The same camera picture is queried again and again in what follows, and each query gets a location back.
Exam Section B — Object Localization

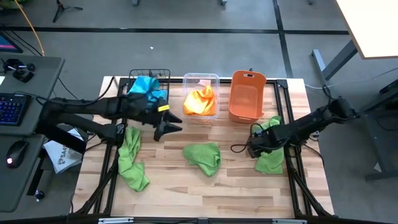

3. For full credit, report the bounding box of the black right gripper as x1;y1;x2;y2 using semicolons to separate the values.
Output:
246;125;282;159

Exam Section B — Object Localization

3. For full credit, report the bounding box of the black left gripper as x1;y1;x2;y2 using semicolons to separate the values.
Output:
123;92;183;142

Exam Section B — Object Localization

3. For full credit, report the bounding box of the green microfiber towel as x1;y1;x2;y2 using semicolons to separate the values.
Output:
252;115;285;175
182;141;223;178
117;125;151;193

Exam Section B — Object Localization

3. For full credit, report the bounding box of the orange microfiber towel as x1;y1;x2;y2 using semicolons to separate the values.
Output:
183;88;208;117
198;84;216;116

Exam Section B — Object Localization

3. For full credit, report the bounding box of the blue microfiber towel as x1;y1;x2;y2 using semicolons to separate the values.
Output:
127;75;160;96
146;86;169;110

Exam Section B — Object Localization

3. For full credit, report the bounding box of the clear plastic bin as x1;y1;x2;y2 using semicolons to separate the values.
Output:
182;72;221;121

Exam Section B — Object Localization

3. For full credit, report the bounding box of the orange plastic basket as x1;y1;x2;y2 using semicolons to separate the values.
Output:
228;70;267;124

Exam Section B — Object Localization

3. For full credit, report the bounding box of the grey table leg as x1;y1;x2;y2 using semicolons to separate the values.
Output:
311;39;359;83

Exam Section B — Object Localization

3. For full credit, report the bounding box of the white paper bag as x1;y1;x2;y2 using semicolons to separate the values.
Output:
43;128;85;175

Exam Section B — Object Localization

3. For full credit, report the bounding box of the dark side desk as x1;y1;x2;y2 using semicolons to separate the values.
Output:
356;78;398;182

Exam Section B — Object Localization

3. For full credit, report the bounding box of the grey desk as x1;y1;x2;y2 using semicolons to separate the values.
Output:
0;55;66;213

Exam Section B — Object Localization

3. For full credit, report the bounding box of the black computer mouse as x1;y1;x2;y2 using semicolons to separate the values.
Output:
5;139;30;170

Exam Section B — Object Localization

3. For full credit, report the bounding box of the black desk clamp gadget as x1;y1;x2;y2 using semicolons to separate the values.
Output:
2;58;36;84

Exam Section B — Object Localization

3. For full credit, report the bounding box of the white table top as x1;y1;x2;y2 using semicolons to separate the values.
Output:
335;0;398;60

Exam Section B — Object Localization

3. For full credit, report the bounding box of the black backlit keyboard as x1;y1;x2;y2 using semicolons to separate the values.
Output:
0;92;33;127

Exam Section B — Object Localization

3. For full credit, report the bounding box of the black tripod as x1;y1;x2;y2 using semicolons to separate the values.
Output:
52;0;84;24

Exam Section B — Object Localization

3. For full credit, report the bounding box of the computer monitor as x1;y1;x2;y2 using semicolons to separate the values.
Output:
0;30;24;54

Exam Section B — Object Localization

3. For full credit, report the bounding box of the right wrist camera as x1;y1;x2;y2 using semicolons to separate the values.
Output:
251;129;266;141

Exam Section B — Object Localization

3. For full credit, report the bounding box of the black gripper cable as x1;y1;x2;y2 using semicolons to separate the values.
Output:
230;123;253;154

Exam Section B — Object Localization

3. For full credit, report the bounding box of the black wire basket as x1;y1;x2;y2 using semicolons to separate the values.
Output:
128;68;172;104

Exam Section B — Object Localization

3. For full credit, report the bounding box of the black aluminium table frame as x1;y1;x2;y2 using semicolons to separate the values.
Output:
70;77;335;224

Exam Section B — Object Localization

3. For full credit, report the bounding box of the silver metal bracket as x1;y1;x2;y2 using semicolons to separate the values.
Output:
98;217;135;224
272;218;308;224

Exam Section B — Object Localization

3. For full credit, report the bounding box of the yellow cable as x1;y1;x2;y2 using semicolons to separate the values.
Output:
13;0;45;57

